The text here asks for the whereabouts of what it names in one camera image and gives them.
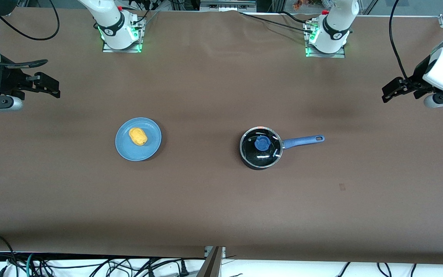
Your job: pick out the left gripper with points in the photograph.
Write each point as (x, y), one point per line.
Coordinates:
(415, 81)

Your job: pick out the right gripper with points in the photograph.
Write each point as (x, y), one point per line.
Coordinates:
(9, 81)

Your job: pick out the yellow potato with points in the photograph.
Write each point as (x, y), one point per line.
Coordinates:
(138, 137)

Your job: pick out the glass lid blue knob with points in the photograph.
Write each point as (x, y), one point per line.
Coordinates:
(262, 143)

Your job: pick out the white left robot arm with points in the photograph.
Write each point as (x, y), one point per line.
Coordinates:
(337, 25)

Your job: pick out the blue round plate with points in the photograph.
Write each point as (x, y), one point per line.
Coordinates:
(127, 148)

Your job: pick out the orange toy pile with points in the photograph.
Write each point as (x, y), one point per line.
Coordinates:
(302, 4)

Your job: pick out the brown table cover sheet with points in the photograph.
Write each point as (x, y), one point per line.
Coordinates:
(206, 96)

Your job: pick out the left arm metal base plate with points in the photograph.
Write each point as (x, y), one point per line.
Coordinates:
(313, 54)

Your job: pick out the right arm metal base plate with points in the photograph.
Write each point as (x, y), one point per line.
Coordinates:
(137, 47)

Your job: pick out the grey metal frame post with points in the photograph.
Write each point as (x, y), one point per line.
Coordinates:
(210, 265)

